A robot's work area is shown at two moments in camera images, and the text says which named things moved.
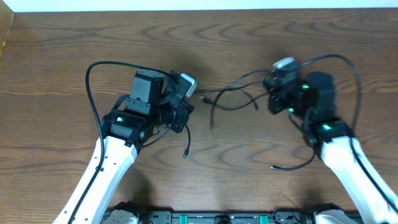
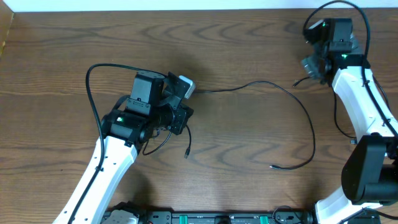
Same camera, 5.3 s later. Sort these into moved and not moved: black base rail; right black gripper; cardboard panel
Moved: right black gripper
Not moved: cardboard panel; black base rail
